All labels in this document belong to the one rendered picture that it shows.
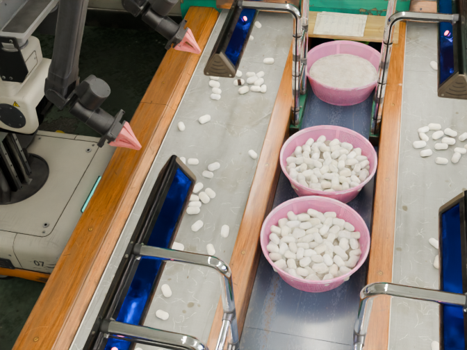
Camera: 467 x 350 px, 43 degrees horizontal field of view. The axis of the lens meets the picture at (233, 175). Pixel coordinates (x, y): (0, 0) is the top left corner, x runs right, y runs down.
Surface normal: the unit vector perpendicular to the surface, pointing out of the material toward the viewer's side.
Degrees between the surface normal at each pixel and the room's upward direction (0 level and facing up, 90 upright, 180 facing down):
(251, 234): 0
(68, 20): 81
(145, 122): 0
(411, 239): 0
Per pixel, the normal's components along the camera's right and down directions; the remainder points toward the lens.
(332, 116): -0.06, -0.69
